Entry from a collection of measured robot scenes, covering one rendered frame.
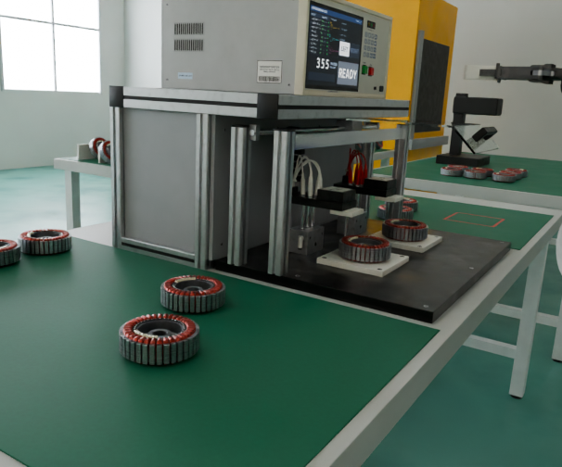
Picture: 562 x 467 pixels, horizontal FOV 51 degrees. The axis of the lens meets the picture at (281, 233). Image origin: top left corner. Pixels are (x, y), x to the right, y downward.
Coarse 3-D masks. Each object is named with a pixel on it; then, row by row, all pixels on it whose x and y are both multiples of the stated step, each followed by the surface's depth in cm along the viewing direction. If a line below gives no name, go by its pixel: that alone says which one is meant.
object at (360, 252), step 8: (344, 240) 124; (352, 240) 127; (360, 240) 128; (368, 240) 128; (376, 240) 127; (384, 240) 126; (344, 248) 123; (352, 248) 121; (360, 248) 120; (368, 248) 120; (376, 248) 120; (384, 248) 121; (344, 256) 123; (352, 256) 121; (360, 256) 121; (368, 256) 120; (376, 256) 121; (384, 256) 122
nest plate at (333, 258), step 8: (328, 256) 125; (336, 256) 126; (392, 256) 128; (400, 256) 128; (328, 264) 122; (336, 264) 122; (344, 264) 120; (352, 264) 120; (360, 264) 120; (368, 264) 121; (376, 264) 121; (384, 264) 121; (392, 264) 122; (400, 264) 124; (368, 272) 118; (376, 272) 117; (384, 272) 117
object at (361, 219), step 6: (342, 216) 150; (360, 216) 151; (366, 216) 154; (342, 222) 150; (354, 222) 149; (360, 222) 152; (342, 228) 151; (348, 228) 150; (354, 228) 149; (360, 228) 152; (348, 234) 150; (354, 234) 150
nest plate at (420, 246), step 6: (372, 234) 147; (378, 234) 147; (390, 240) 142; (396, 240) 142; (426, 240) 144; (432, 240) 144; (438, 240) 146; (396, 246) 140; (402, 246) 139; (408, 246) 138; (414, 246) 137; (420, 246) 137; (426, 246) 138; (420, 252) 137
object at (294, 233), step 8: (304, 224) 135; (296, 232) 130; (304, 232) 129; (312, 232) 130; (320, 232) 133; (296, 240) 130; (304, 240) 129; (312, 240) 130; (320, 240) 134; (296, 248) 131; (304, 248) 129; (312, 248) 131; (320, 248) 135
